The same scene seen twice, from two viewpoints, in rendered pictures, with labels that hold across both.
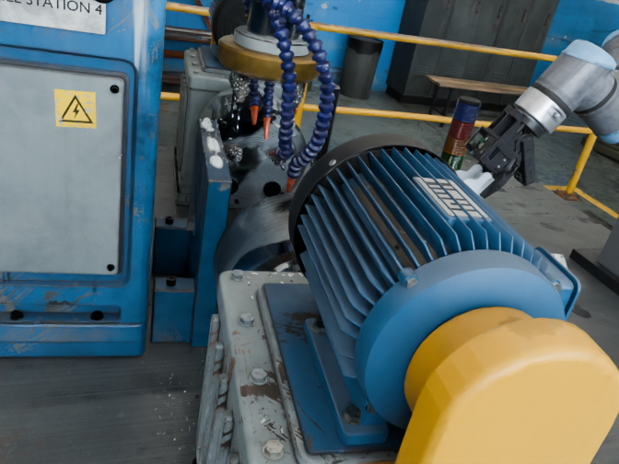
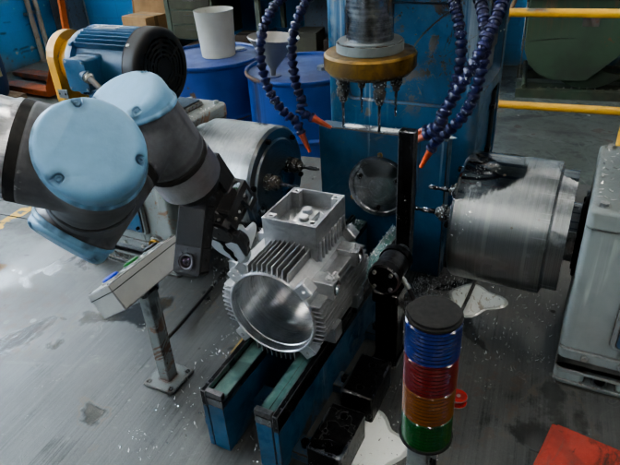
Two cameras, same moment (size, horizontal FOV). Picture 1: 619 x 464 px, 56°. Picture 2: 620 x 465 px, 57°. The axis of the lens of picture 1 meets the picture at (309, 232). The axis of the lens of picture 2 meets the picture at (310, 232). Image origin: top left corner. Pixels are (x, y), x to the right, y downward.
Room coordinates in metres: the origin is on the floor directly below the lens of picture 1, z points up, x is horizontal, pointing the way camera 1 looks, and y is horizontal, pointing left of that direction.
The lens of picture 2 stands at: (1.73, -0.74, 1.60)
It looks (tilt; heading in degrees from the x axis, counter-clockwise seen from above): 31 degrees down; 137
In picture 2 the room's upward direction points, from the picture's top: 4 degrees counter-clockwise
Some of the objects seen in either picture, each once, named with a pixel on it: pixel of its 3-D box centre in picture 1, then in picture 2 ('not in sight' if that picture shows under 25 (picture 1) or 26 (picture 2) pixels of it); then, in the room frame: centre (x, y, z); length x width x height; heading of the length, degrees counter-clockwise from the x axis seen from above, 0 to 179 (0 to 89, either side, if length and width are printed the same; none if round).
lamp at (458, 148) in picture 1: (456, 144); (428, 393); (1.48, -0.33, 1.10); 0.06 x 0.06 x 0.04
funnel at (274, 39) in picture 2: not in sight; (276, 61); (-0.33, 1.05, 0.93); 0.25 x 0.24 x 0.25; 114
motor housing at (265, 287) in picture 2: not in sight; (298, 280); (1.12, -0.20, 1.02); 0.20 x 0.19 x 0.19; 109
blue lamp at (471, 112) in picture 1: (466, 110); (433, 333); (1.48, -0.33, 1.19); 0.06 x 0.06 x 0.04
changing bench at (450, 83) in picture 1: (485, 106); not in sight; (6.08, -1.53, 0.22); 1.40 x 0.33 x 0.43; 112
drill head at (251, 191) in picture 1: (247, 141); (525, 223); (1.34, 0.19, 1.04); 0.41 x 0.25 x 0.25; 18
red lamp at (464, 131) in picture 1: (461, 127); (430, 364); (1.48, -0.33, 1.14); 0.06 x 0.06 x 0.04
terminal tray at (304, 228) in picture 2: not in sight; (305, 224); (1.11, -0.16, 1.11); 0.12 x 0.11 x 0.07; 109
